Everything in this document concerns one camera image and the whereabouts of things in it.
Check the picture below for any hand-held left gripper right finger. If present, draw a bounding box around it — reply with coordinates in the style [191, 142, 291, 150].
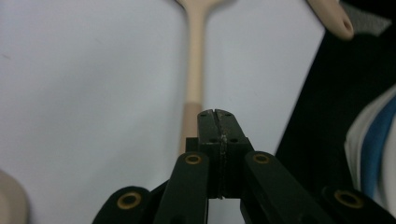
[214, 108, 255, 199]

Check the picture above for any white paper sheet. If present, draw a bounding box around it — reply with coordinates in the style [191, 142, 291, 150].
[0, 0, 326, 224]

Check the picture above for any beige skimmer spoon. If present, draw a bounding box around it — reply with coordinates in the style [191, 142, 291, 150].
[306, 0, 355, 41]

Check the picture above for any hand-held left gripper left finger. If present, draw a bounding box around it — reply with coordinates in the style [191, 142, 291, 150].
[185, 108, 224, 199]

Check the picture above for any beige plain kitchen utensil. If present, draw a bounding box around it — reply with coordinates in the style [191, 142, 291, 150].
[175, 0, 236, 157]

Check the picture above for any beige slotted spatula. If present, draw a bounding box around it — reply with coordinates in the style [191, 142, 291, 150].
[0, 169, 30, 224]

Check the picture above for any white and blue garment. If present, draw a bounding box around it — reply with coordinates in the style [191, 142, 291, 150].
[344, 85, 396, 216]

